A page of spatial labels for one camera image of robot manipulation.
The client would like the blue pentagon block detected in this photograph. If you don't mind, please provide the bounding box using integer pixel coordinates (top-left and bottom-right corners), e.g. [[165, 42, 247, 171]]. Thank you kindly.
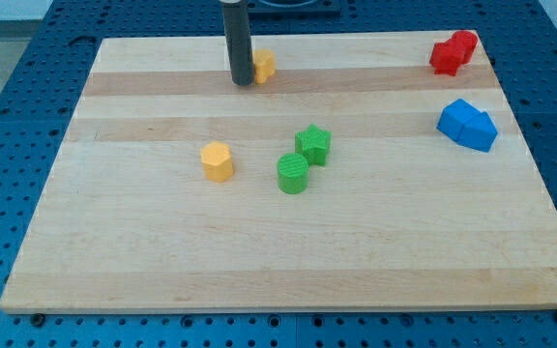
[[455, 112, 498, 152]]

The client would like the red cylinder block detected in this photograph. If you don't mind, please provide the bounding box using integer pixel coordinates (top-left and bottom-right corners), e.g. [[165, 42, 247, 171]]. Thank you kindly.
[[451, 30, 479, 64]]

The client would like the black cylindrical pointer rod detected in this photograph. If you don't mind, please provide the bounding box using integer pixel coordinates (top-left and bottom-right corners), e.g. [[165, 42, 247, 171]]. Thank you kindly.
[[220, 0, 254, 86]]

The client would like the green cylinder block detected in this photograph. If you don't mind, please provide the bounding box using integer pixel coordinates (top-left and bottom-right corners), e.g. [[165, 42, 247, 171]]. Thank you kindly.
[[277, 153, 308, 194]]

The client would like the blue cube block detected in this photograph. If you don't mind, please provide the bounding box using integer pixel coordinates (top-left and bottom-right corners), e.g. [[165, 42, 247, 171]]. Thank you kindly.
[[436, 99, 480, 141]]

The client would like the green star block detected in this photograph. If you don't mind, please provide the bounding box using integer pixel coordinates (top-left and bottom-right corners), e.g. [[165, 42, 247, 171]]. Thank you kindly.
[[295, 124, 332, 166]]

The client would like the yellow heart block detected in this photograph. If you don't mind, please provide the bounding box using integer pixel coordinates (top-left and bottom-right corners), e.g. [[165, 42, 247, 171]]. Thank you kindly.
[[253, 49, 276, 84]]

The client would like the wooden board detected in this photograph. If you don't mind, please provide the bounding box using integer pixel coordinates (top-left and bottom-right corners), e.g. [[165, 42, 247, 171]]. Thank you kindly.
[[0, 31, 557, 314]]

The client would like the red star block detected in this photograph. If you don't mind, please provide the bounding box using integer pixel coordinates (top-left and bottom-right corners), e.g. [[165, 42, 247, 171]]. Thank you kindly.
[[429, 40, 465, 76]]

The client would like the yellow hexagon block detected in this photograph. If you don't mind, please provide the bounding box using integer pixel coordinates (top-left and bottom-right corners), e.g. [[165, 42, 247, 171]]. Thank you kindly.
[[200, 141, 234, 183]]

